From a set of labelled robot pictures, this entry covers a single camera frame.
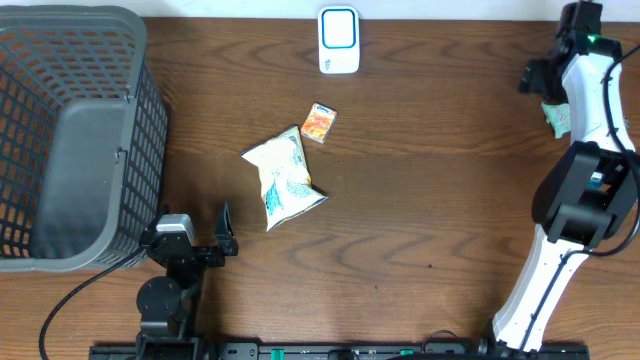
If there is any teal wet wipes packet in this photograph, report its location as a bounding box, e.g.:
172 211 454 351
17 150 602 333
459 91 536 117
541 103 571 139

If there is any cream snack bag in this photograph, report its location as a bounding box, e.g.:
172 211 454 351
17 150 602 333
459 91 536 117
241 126 328 232

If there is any small orange box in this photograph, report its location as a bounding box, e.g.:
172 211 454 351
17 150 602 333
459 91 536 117
300 103 337 144

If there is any teal Listerine mouthwash bottle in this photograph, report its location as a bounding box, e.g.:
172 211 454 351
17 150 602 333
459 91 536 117
588 171 604 190

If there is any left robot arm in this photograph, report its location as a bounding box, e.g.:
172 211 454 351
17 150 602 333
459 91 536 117
135 205 239 359

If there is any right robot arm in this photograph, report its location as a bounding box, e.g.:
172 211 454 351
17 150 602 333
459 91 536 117
477 1 639 359

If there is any white barcode scanner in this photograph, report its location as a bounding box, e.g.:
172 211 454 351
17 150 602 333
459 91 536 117
317 5 360 75

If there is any grey plastic mesh basket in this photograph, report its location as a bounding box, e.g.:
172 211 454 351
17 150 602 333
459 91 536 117
1 5 168 273

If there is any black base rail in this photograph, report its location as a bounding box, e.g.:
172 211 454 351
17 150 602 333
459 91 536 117
88 341 590 360

